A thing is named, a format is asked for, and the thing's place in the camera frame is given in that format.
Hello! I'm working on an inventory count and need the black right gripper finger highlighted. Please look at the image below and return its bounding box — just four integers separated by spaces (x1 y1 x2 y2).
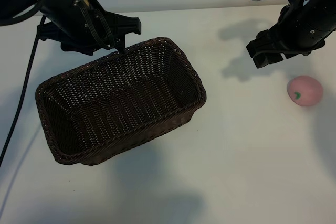
253 51 286 69
246 28 285 58

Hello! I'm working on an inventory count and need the glossy black left gripper cable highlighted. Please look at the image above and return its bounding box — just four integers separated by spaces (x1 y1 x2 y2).
78 3 118 51

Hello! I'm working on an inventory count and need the black braided cable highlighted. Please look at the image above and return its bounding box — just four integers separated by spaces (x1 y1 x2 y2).
0 15 47 168

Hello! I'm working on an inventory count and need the dark brown wicker basket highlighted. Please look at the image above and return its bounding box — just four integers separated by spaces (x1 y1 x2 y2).
35 37 207 167

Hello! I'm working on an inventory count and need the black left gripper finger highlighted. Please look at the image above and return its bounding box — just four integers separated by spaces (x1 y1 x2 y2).
60 40 106 57
113 13 143 54

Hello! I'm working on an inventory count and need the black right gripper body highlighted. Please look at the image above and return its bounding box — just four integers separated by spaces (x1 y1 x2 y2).
272 0 336 58

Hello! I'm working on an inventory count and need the pink peach with green mark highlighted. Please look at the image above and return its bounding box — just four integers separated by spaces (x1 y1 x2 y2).
286 75 323 108

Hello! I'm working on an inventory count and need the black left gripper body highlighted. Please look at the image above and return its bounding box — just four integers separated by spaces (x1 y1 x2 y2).
36 0 124 56

